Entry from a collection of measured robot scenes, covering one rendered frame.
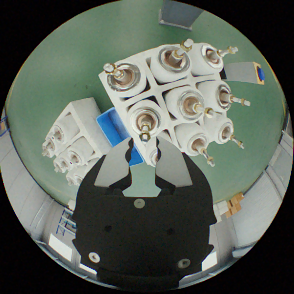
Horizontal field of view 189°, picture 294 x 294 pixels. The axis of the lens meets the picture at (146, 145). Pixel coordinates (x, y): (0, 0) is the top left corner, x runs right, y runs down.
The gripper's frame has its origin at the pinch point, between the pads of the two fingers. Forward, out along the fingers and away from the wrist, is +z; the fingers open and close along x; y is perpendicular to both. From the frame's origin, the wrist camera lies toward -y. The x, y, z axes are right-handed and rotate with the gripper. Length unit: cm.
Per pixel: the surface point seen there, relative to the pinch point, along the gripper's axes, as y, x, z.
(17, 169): 98, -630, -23
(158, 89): -7.1, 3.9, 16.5
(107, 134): 9.6, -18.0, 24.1
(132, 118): -0.5, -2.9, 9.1
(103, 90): -10.9, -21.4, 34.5
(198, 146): 6.8, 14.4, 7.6
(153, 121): 0.6, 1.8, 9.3
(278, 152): 62, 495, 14
